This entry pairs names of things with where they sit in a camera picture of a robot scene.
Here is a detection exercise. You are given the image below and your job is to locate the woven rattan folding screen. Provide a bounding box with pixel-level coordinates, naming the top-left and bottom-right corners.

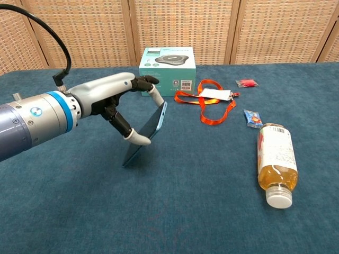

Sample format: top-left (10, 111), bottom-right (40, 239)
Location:
top-left (0, 0), bottom-right (339, 77)

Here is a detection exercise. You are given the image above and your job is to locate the red candy in clear wrapper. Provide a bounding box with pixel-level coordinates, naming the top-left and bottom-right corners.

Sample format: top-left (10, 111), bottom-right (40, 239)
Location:
top-left (235, 78), bottom-right (260, 88)

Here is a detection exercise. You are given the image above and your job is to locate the plastic bottle of amber drink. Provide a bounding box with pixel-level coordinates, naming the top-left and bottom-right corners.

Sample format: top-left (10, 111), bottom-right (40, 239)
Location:
top-left (256, 122), bottom-right (299, 210)

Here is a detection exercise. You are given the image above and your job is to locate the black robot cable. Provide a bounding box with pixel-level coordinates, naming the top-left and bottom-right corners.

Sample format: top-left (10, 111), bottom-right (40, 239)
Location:
top-left (0, 3), bottom-right (72, 93)

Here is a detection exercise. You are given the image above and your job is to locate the black smartphone with blue frame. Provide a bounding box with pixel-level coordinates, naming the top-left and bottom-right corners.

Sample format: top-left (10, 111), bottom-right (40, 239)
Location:
top-left (122, 101), bottom-right (168, 167)

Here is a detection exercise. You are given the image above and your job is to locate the white badge card holder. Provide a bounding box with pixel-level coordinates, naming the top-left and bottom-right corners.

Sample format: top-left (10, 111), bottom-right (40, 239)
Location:
top-left (198, 88), bottom-right (234, 102)

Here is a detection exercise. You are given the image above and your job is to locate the blue velvet tablecloth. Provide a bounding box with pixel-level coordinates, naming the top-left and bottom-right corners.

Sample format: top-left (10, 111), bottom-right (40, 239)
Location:
top-left (0, 62), bottom-right (339, 254)

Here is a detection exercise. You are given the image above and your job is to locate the teal speakerphone product box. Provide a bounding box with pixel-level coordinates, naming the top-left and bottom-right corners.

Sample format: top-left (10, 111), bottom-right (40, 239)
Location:
top-left (138, 47), bottom-right (197, 97)

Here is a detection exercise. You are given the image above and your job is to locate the blue and orange candy wrapper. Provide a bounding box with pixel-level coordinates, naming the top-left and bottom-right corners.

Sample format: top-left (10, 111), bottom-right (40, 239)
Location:
top-left (243, 108), bottom-right (263, 129)

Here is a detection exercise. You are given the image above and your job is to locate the orange lanyard strap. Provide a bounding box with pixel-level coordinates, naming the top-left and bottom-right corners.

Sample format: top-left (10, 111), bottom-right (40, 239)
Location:
top-left (173, 79), bottom-right (240, 125)

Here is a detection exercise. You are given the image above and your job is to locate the left grey and black robot hand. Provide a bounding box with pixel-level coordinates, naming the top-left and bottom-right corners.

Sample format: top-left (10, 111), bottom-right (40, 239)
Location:
top-left (66, 72), bottom-right (166, 146)

